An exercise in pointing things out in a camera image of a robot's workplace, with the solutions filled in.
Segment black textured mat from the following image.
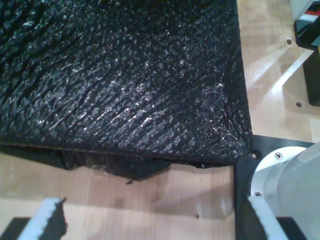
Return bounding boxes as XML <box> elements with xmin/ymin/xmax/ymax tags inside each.
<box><xmin>0</xmin><ymin>0</ymin><xmax>254</xmax><ymax>181</ymax></box>

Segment white box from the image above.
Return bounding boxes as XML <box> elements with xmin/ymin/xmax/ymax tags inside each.
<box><xmin>289</xmin><ymin>0</ymin><xmax>315</xmax><ymax>22</ymax></box>

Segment black glossy device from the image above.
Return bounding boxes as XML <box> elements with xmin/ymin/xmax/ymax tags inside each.
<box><xmin>294</xmin><ymin>9</ymin><xmax>320</xmax><ymax>51</ymax></box>

